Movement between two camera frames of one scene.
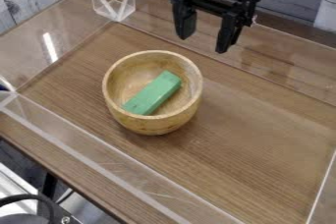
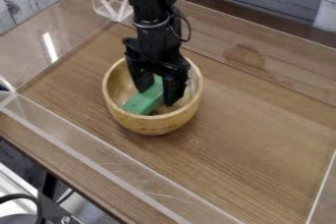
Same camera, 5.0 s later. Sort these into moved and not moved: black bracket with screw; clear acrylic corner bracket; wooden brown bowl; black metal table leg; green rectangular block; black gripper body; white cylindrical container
Moved: black gripper body
Not moved: black bracket with screw; black metal table leg; wooden brown bowl; clear acrylic corner bracket; green rectangular block; white cylindrical container
